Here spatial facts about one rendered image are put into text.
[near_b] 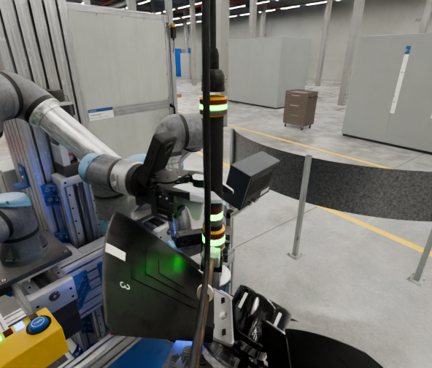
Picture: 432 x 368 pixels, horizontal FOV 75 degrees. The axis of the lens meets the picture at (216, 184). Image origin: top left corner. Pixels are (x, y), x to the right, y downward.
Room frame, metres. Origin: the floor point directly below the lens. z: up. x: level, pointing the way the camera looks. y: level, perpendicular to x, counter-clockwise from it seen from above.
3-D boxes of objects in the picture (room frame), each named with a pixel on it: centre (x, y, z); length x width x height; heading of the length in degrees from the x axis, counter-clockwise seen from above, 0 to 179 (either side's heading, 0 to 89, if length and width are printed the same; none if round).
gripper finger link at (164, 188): (0.47, 0.07, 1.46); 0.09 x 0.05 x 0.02; 51
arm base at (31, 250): (0.82, 0.68, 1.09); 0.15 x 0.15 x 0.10
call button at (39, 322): (0.50, 0.44, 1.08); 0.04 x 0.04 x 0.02
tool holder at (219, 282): (0.45, 0.00, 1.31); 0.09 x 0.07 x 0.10; 175
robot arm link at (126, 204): (0.61, 0.24, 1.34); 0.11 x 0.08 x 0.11; 168
